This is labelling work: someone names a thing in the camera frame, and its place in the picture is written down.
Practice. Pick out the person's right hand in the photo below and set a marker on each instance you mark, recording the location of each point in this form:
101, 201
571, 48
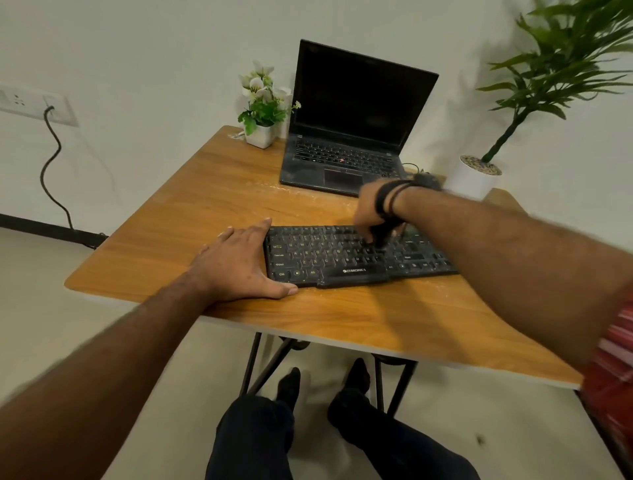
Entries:
366, 207

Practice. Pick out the black metal table frame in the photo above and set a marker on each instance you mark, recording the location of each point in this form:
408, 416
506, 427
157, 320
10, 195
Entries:
249, 366

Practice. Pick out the red right sleeve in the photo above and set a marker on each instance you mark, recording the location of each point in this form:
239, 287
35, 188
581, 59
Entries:
610, 381

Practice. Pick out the person's leg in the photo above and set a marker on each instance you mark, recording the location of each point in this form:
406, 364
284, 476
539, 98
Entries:
395, 435
252, 435

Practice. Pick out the person's right leg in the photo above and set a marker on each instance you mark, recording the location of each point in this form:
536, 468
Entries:
395, 435

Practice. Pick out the white wall socket panel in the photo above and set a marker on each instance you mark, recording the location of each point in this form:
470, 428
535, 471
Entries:
27, 104

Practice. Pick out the person's right forearm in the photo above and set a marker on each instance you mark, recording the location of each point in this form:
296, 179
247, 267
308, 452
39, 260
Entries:
514, 267

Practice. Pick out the small black brush tool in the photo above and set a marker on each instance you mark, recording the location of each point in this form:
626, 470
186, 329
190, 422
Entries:
388, 232

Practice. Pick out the black keyboard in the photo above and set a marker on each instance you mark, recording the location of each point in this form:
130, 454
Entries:
321, 257

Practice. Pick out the black computer mouse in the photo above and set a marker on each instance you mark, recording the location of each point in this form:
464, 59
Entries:
428, 180

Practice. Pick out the black wristband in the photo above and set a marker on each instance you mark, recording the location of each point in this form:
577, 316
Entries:
388, 198

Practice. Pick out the tall green plant white pot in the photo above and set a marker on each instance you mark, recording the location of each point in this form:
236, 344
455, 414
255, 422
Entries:
470, 183

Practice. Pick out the small white flower pot plant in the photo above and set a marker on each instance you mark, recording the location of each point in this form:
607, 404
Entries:
264, 109

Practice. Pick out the person's left hand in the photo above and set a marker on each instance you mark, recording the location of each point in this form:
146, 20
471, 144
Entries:
237, 269

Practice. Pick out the black laptop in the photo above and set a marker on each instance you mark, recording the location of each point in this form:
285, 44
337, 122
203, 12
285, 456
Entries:
361, 89

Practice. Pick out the black window frame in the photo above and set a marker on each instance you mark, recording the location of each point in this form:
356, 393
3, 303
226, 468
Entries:
606, 435

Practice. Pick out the person's left leg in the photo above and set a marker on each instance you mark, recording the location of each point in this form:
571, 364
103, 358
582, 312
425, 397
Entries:
252, 435

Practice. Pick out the person's left forearm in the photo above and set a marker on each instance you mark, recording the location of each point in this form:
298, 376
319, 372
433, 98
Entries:
89, 390

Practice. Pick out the black skirting board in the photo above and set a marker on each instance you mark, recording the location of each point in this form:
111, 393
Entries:
44, 230

